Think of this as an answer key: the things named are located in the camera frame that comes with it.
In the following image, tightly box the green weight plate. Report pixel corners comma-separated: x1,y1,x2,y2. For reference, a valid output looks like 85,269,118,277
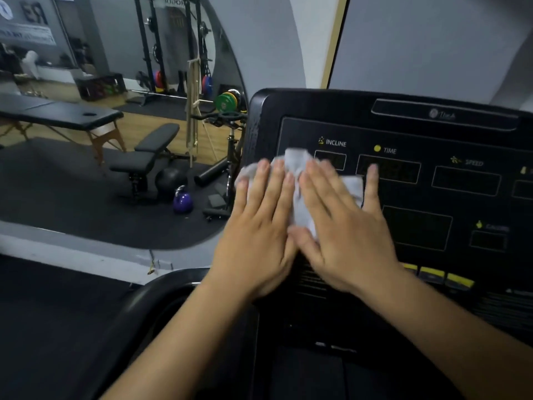
214,90,242,114

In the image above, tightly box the purple kettlebell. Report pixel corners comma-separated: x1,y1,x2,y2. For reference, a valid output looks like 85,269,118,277
173,185,194,215

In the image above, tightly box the white wet wipe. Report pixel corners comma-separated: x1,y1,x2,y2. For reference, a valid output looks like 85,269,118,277
234,147,365,240

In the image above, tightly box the black massage table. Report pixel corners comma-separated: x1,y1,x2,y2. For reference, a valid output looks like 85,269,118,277
0,92,127,165

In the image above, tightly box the black exercise bike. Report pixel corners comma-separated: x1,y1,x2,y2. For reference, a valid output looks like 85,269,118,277
190,111,247,221

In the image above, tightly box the wooden ladder frame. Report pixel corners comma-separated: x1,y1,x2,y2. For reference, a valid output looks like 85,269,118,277
185,58,203,167

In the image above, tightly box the black power rack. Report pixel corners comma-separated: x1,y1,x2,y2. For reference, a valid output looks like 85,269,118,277
133,0,217,107

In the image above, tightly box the white wall banner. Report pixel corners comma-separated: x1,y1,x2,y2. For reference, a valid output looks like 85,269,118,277
0,22,57,47

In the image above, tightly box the person's right hand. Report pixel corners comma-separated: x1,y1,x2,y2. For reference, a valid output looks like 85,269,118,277
287,158,403,296

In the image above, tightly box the black treadmill console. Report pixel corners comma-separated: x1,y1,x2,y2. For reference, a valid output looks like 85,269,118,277
79,267,533,400
241,88,533,351

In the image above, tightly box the person's left forearm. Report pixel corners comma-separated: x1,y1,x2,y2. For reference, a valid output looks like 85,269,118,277
99,283,261,400

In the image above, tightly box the person's left hand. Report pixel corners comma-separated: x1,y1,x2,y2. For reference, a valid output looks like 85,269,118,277
203,158,300,301

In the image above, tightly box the black weight bench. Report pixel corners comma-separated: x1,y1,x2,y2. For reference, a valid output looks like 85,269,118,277
109,122,188,203

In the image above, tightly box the low black storage rack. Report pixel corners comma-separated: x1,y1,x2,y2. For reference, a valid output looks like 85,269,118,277
74,72,127,101

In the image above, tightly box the black medicine ball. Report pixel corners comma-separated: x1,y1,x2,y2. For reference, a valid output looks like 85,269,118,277
154,166,188,198

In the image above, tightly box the black foam roller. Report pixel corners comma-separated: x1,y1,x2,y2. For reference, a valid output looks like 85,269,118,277
193,157,230,188

